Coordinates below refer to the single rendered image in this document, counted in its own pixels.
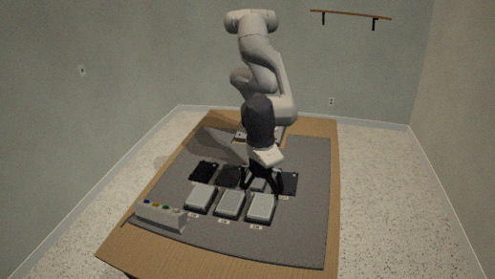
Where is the grey button panel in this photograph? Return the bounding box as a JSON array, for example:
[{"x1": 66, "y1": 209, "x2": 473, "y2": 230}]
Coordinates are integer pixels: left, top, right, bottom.
[{"x1": 120, "y1": 199, "x2": 190, "y2": 235}]

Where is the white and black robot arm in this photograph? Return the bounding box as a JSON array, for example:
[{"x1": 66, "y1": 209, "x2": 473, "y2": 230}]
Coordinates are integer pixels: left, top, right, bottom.
[{"x1": 224, "y1": 9, "x2": 298, "y2": 169}]

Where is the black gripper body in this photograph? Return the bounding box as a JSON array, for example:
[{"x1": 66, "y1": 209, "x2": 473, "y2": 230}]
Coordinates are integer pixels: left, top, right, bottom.
[{"x1": 248, "y1": 158, "x2": 273, "y2": 179}]

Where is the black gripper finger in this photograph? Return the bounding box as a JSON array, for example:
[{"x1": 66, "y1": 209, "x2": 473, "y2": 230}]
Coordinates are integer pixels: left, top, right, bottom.
[
  {"x1": 239, "y1": 163, "x2": 258, "y2": 203},
  {"x1": 262, "y1": 168, "x2": 284, "y2": 207}
]

